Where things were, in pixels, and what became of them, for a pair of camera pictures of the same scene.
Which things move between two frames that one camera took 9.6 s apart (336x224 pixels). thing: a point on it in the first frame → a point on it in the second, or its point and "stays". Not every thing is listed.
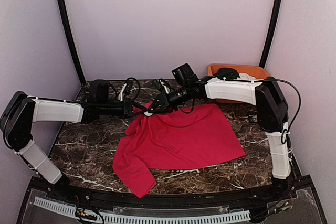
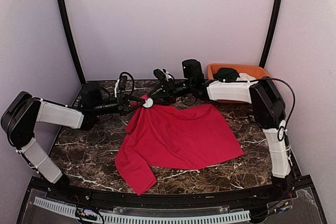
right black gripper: [166, 104] → [169, 90]
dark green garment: [227, 73] stays
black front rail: [288, 192] stays
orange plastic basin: [254, 70] stays
